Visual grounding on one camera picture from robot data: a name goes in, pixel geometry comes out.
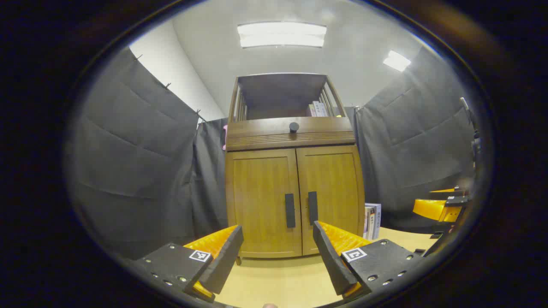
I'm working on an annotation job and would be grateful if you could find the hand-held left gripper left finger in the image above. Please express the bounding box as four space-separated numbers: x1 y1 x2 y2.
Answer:
128 225 244 303

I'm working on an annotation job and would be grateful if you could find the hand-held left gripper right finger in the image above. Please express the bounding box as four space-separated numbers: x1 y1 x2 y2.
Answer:
313 220 424 302

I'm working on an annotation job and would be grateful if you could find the black door handle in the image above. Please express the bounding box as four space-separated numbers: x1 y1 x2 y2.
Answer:
285 193 296 228
308 191 319 226

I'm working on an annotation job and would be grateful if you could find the wooden shoe cabinet door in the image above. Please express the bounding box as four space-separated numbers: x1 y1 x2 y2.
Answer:
227 148 302 258
296 145 364 256

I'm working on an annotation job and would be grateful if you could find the wooden double-door shoe cabinet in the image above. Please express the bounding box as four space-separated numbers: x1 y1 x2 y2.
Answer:
225 73 365 266

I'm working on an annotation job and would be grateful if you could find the grey printed box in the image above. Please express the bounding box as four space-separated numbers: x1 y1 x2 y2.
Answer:
370 203 381 240

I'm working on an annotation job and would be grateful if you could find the white printed box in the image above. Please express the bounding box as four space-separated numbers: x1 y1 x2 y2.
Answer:
364 205 375 240

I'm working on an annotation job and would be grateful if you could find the small ceiling light panel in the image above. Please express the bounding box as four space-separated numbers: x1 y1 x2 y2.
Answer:
382 50 411 72

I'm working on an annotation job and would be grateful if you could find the black backdrop cloth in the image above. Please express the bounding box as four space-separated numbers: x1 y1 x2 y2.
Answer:
64 45 480 261

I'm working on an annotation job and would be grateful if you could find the large ceiling light panel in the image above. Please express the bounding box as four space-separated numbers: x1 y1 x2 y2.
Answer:
237 21 327 48

